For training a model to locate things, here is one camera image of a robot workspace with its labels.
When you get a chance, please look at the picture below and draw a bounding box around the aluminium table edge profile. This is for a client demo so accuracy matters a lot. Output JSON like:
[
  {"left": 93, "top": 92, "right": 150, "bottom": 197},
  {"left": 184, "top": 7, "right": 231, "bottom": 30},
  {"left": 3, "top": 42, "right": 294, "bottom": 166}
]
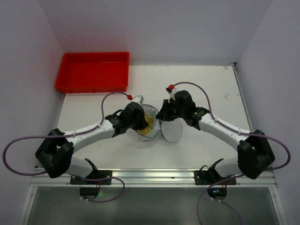
[{"left": 229, "top": 62, "right": 255, "bottom": 131}]

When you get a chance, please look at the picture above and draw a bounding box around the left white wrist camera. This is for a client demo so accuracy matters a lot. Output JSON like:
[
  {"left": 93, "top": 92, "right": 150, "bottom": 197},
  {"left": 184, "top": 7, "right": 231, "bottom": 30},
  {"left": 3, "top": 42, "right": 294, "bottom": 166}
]
[{"left": 127, "top": 95, "right": 144, "bottom": 105}]

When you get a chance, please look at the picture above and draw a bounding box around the black base bracket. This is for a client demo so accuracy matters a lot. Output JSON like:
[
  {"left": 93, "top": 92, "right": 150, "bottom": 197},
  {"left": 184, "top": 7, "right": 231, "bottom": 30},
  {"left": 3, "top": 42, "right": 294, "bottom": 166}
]
[
  {"left": 70, "top": 158, "right": 112, "bottom": 203},
  {"left": 194, "top": 158, "right": 237, "bottom": 201}
]

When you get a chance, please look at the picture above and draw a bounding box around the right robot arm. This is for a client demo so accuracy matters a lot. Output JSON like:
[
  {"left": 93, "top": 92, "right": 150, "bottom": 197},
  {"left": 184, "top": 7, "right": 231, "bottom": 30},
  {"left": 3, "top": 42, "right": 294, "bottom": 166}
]
[{"left": 156, "top": 88, "right": 275, "bottom": 182}]

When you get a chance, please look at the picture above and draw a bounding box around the yellow bra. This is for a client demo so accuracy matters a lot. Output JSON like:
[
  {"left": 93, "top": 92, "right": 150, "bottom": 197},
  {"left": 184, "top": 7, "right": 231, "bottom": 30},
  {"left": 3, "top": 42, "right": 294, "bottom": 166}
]
[{"left": 138, "top": 113, "right": 155, "bottom": 136}]

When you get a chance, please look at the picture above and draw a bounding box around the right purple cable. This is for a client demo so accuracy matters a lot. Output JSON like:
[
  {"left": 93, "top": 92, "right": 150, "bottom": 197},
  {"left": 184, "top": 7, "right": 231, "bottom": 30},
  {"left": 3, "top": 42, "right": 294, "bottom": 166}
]
[{"left": 167, "top": 81, "right": 292, "bottom": 225}]

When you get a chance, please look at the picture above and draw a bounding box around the aluminium mounting rail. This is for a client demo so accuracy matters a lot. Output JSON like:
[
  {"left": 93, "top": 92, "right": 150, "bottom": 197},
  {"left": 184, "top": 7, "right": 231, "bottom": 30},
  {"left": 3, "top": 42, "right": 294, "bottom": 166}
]
[{"left": 30, "top": 169, "right": 277, "bottom": 188}]

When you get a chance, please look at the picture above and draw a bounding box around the purple cable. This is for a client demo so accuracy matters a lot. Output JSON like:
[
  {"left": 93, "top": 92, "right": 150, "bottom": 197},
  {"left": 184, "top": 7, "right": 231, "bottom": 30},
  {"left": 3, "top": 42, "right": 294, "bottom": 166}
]
[
  {"left": 167, "top": 81, "right": 292, "bottom": 225},
  {"left": 2, "top": 91, "right": 135, "bottom": 203}
]

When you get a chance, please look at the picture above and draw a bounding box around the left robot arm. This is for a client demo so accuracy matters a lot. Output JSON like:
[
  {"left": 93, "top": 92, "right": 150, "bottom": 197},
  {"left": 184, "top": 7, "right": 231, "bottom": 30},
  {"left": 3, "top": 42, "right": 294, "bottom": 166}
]
[{"left": 35, "top": 101, "right": 148, "bottom": 181}]

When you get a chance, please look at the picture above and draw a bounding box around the white mesh laundry bag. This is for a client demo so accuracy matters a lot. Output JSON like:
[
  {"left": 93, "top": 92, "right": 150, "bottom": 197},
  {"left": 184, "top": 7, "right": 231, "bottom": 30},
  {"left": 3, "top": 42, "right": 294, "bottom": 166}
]
[{"left": 136, "top": 104, "right": 182, "bottom": 143}]

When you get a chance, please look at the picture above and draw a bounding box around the red plastic tray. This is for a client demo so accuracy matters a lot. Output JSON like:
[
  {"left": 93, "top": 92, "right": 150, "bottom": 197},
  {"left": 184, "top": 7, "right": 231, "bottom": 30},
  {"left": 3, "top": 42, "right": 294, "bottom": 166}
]
[{"left": 55, "top": 52, "right": 130, "bottom": 94}]

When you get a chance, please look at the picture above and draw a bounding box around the right black base bracket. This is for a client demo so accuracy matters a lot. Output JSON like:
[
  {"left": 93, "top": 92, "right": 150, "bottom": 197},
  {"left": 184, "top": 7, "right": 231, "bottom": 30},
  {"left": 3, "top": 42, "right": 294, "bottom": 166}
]
[{"left": 194, "top": 158, "right": 237, "bottom": 201}]

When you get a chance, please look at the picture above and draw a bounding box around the left black base bracket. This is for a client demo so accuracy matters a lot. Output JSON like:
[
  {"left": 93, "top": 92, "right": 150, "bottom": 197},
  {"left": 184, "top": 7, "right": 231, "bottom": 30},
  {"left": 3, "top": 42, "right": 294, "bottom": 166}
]
[{"left": 70, "top": 158, "right": 112, "bottom": 203}]

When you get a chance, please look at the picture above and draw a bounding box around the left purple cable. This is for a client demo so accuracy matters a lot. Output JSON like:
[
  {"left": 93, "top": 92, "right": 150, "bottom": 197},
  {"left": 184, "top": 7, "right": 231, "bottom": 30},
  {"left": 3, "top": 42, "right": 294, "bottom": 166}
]
[{"left": 2, "top": 91, "right": 135, "bottom": 203}]

